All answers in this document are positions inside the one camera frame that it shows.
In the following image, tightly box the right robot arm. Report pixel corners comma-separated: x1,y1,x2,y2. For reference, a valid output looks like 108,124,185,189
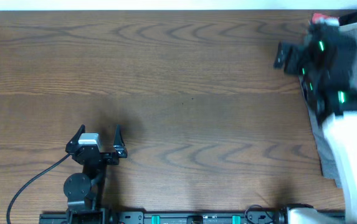
274,24,357,223

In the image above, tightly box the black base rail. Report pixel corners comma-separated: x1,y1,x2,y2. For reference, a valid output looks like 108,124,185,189
39,203,346,224

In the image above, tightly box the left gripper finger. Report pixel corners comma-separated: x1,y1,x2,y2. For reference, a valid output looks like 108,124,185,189
113,124,125,147
68,124,85,146

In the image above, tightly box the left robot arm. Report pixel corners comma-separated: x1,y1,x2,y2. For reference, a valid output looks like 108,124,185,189
64,125,128,223

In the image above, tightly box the red cloth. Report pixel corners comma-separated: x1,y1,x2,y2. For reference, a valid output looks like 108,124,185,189
312,13,340,26

